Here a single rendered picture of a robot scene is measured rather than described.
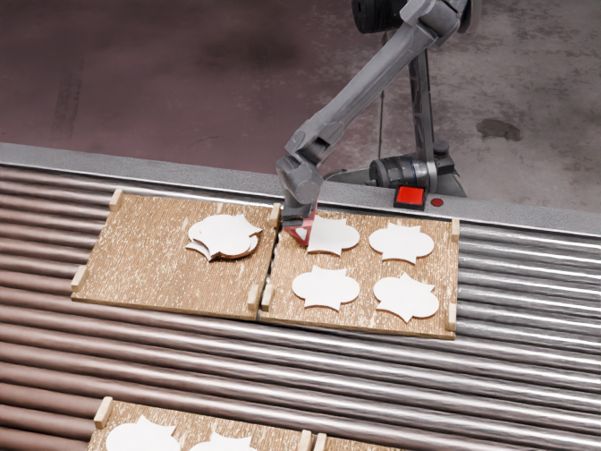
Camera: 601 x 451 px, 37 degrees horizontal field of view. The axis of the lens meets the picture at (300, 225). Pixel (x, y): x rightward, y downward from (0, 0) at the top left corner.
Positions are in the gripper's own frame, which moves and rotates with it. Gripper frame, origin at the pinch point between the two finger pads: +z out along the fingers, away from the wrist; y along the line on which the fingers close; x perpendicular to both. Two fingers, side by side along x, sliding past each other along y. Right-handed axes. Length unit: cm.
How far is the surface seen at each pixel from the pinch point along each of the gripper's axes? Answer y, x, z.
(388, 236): 1.4, -18.2, 4.4
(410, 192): 19.7, -21.9, 6.1
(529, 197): 137, -50, 101
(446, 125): 181, -17, 92
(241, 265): -10.9, 13.6, -0.5
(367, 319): -23.4, -15.2, 6.1
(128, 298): -23.9, 35.6, -4.4
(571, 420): -42, -55, 17
